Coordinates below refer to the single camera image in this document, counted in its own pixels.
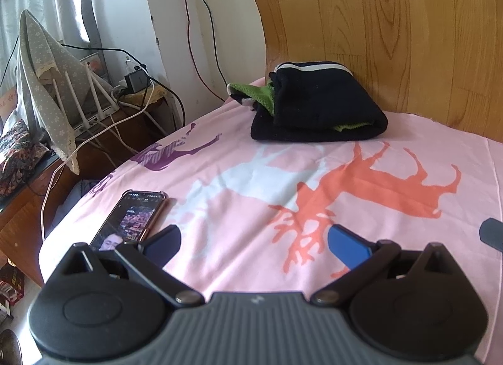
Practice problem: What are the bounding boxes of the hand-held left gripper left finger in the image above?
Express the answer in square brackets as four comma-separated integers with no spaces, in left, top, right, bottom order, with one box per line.
[59,224,205,308]

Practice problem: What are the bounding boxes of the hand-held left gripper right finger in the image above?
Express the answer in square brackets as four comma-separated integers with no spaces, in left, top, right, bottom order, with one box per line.
[310,224,458,307]

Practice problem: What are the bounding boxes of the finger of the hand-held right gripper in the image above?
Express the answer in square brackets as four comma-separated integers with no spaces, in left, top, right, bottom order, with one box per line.
[480,218,503,254]

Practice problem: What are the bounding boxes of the green and navy knit sweater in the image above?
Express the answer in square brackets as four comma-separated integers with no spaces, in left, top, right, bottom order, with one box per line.
[228,61,389,142]

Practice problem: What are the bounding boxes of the smartphone in clear case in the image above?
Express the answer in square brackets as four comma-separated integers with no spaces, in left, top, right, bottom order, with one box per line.
[90,189,169,252]

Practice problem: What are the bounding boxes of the pink deer print bedsheet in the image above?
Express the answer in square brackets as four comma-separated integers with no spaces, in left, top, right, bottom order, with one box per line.
[39,76,503,365]

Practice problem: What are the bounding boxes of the wooden nightstand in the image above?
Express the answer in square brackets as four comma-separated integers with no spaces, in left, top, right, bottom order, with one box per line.
[0,90,185,287]

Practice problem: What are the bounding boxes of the white router with antennas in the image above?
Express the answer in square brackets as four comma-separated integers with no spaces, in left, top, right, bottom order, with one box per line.
[53,70,120,140]

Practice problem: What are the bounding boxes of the red printed box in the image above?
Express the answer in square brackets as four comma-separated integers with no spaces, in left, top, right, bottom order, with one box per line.
[0,259,25,319]

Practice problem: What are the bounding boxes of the black charger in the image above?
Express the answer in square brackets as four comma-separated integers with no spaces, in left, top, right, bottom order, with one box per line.
[124,70,149,95]

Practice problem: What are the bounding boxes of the dark floral cloth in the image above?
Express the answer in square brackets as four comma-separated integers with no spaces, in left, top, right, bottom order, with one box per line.
[0,119,50,198]

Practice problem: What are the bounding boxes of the grey floral cloth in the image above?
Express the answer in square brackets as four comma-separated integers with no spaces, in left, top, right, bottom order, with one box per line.
[15,9,81,175]

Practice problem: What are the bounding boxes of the wooden headboard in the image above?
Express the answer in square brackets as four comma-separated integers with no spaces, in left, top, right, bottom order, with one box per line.
[249,0,503,149]

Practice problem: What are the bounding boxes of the white charging cable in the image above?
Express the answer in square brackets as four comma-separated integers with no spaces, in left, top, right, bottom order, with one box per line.
[40,84,156,241]

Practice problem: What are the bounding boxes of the red wall cable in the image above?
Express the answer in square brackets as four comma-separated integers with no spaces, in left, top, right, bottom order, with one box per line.
[178,0,225,103]

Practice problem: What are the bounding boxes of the black wall cable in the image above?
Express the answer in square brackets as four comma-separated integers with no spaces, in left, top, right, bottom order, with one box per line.
[171,0,229,103]

